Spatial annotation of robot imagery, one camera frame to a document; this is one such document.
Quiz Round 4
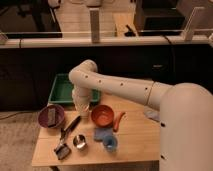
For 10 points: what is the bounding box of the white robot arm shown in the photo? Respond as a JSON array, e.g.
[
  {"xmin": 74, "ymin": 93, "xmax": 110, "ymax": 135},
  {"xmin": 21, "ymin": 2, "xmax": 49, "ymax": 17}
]
[{"xmin": 69, "ymin": 60, "xmax": 213, "ymax": 171}]

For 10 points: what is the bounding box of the white plastic cup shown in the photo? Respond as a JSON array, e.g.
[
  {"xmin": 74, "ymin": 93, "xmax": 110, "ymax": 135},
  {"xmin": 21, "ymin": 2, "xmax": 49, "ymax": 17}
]
[{"xmin": 76, "ymin": 105, "xmax": 89, "ymax": 117}]

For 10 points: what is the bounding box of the blue plastic cup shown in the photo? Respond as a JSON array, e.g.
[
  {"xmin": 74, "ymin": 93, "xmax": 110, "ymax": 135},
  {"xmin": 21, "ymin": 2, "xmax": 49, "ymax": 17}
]
[{"xmin": 102, "ymin": 135, "xmax": 118, "ymax": 152}]

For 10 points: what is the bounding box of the small metal cup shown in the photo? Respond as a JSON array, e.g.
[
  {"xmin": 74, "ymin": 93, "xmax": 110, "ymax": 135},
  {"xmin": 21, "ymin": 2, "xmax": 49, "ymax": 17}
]
[{"xmin": 73, "ymin": 134, "xmax": 87, "ymax": 150}]

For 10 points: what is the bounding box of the orange bowl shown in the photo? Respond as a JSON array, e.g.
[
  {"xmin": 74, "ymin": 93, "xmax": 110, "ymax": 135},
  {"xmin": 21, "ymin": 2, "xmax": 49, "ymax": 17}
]
[{"xmin": 91, "ymin": 105, "xmax": 114, "ymax": 127}]

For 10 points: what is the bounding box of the green plastic tray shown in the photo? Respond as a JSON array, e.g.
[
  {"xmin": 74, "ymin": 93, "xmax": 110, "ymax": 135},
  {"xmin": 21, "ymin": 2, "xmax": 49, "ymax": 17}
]
[{"xmin": 48, "ymin": 72, "xmax": 101, "ymax": 106}]

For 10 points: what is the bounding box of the blue cloth piece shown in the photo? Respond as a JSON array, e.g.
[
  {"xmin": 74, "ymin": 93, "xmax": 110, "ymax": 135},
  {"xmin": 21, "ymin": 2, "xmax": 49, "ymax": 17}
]
[{"xmin": 94, "ymin": 128, "xmax": 113, "ymax": 141}]

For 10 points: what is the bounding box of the light blue cloth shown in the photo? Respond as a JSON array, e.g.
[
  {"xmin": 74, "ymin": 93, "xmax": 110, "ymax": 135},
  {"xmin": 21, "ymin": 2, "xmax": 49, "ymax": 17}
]
[{"xmin": 144, "ymin": 108, "xmax": 160, "ymax": 122}]

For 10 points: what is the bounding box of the grey sponge block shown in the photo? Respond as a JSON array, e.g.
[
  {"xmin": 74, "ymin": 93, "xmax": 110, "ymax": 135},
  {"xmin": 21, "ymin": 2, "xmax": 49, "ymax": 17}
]
[{"xmin": 48, "ymin": 108, "xmax": 56, "ymax": 127}]

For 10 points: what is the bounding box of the white horizontal rail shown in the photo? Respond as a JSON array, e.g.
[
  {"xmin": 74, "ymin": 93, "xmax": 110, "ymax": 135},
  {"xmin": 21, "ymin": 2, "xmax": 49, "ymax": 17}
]
[{"xmin": 0, "ymin": 35, "xmax": 213, "ymax": 49}]

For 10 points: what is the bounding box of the black handled brush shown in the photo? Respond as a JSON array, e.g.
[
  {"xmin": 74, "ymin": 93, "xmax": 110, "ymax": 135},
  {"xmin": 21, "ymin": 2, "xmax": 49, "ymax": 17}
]
[{"xmin": 54, "ymin": 116, "xmax": 81, "ymax": 160}]

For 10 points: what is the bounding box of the white angled post right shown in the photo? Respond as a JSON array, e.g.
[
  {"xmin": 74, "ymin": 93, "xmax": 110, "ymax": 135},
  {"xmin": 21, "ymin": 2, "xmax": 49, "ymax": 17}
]
[{"xmin": 181, "ymin": 7, "xmax": 205, "ymax": 41}]

